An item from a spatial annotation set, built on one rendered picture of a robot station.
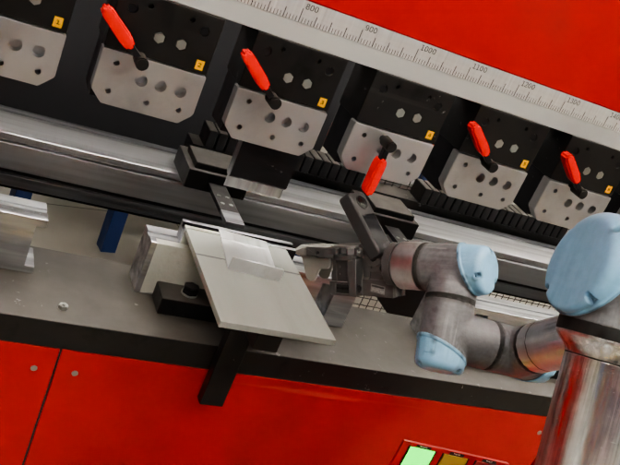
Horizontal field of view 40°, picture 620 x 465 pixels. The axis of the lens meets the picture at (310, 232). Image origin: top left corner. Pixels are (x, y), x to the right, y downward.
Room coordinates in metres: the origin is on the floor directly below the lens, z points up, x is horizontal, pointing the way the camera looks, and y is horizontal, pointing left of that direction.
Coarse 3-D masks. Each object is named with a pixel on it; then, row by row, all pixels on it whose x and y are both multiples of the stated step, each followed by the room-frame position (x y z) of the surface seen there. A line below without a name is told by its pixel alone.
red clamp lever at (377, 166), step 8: (384, 136) 1.32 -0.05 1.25; (384, 144) 1.30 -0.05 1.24; (392, 144) 1.30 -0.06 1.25; (384, 152) 1.30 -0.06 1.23; (376, 160) 1.31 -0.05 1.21; (384, 160) 1.30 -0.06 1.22; (376, 168) 1.30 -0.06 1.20; (384, 168) 1.30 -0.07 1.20; (368, 176) 1.31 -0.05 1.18; (376, 176) 1.30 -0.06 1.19; (368, 184) 1.30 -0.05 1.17; (376, 184) 1.30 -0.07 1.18; (368, 192) 1.30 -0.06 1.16
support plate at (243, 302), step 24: (192, 240) 1.21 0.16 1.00; (216, 240) 1.25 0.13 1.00; (216, 264) 1.17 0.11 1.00; (288, 264) 1.27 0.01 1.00; (216, 288) 1.09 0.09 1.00; (240, 288) 1.13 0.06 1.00; (264, 288) 1.16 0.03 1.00; (288, 288) 1.19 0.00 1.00; (216, 312) 1.03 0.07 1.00; (240, 312) 1.06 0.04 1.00; (264, 312) 1.09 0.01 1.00; (288, 312) 1.12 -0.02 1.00; (312, 312) 1.15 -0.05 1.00; (288, 336) 1.06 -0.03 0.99; (312, 336) 1.08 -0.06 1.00
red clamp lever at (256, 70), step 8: (248, 56) 1.18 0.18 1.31; (248, 64) 1.18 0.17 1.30; (256, 64) 1.18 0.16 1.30; (256, 72) 1.19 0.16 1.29; (264, 72) 1.19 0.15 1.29; (256, 80) 1.19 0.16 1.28; (264, 80) 1.19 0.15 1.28; (264, 88) 1.19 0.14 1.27; (272, 96) 1.21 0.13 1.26; (272, 104) 1.20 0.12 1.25; (280, 104) 1.21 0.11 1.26
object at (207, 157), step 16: (176, 160) 1.52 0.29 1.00; (192, 160) 1.48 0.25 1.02; (208, 160) 1.48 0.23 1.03; (224, 160) 1.52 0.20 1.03; (192, 176) 1.44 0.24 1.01; (208, 176) 1.45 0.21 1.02; (224, 176) 1.47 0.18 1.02; (224, 192) 1.44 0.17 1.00; (240, 192) 1.49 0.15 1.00; (224, 208) 1.37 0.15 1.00; (224, 224) 1.32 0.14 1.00; (240, 224) 1.34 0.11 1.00
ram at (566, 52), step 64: (192, 0) 1.17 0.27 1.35; (320, 0) 1.25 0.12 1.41; (384, 0) 1.30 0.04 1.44; (448, 0) 1.34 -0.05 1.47; (512, 0) 1.39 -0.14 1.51; (576, 0) 1.44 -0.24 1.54; (384, 64) 1.32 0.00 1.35; (512, 64) 1.42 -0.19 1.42; (576, 64) 1.47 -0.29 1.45; (576, 128) 1.50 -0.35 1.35
